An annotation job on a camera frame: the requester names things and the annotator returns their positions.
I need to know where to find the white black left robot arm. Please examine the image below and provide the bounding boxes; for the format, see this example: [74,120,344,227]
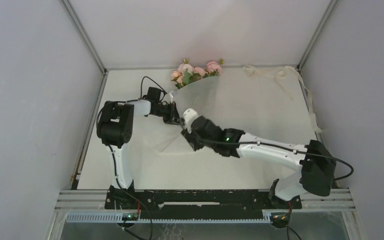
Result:
[95,87,181,209]

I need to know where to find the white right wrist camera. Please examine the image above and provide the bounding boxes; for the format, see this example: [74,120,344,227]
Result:
[183,108,200,132]

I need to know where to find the cream ribbon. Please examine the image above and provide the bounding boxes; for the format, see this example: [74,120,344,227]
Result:
[242,64,324,134]

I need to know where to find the black mounting rail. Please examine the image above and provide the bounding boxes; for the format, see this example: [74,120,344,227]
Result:
[104,187,302,222]

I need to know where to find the pink fake flower bouquet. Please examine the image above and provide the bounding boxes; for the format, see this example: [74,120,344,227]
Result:
[170,58,225,89]

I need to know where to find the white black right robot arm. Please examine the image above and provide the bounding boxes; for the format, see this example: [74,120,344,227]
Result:
[181,114,336,208]

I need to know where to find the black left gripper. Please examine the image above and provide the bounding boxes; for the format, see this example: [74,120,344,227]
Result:
[153,101,185,127]

